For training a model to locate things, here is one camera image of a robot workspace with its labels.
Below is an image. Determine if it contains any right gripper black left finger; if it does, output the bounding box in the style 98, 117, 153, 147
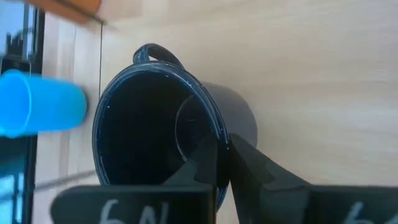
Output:
50, 136, 218, 224

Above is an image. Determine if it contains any light wooden shelf board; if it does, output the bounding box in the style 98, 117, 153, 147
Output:
99, 0, 398, 224

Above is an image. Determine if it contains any dark blue enamel mug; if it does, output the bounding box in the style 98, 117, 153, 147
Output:
92, 43, 259, 212

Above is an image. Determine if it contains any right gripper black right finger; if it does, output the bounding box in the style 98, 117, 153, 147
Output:
229, 133, 398, 224

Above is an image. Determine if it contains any black aluminium table frame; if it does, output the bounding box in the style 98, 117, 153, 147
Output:
21, 6, 46, 224

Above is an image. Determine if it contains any blue plastic cup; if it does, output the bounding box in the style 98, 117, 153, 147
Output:
0, 68, 90, 139

